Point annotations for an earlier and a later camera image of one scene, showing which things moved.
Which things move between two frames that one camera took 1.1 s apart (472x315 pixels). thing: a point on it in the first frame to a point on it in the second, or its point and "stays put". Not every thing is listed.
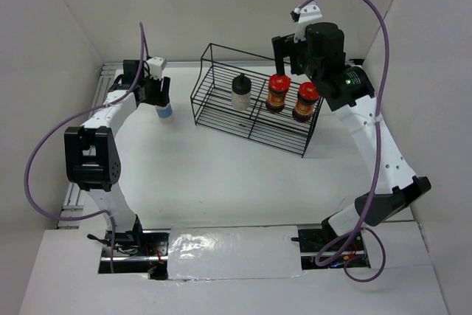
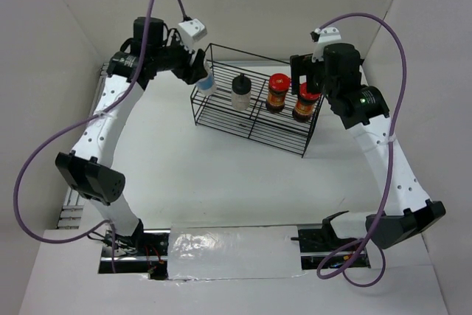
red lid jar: x=278 y=89 stays put
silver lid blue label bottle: x=164 y=112 to x=206 y=85
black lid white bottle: x=241 y=90 stays put
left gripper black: x=161 y=98 to x=190 y=74
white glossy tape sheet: x=199 y=253 stays put
